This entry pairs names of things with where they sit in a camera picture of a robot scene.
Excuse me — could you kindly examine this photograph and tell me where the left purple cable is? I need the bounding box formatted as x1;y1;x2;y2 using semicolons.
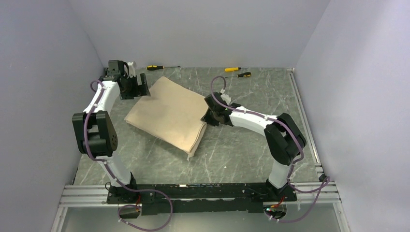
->
82;80;174;232

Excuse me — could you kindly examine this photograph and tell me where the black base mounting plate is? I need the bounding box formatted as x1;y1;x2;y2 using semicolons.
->
106;182;297;216

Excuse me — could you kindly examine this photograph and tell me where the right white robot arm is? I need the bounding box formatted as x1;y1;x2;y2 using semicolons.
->
201;92;307;201

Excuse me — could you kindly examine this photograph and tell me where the aluminium rail frame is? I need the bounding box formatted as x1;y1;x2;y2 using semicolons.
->
52;182;349;232

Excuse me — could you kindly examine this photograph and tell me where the yellow black screwdriver left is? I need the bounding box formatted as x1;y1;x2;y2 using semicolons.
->
146;65;181;71

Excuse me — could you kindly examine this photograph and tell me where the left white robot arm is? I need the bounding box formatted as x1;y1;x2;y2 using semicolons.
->
72;60;150;203

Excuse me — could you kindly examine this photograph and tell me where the beige surgical wrap cloth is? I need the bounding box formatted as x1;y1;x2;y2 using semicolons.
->
125;76;208;158

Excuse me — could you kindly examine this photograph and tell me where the black yellow short screwdriver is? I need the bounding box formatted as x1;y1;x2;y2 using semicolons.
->
232;72;251;78

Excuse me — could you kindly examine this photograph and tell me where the right side aluminium rail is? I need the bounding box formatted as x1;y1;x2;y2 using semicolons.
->
287;67;324;178

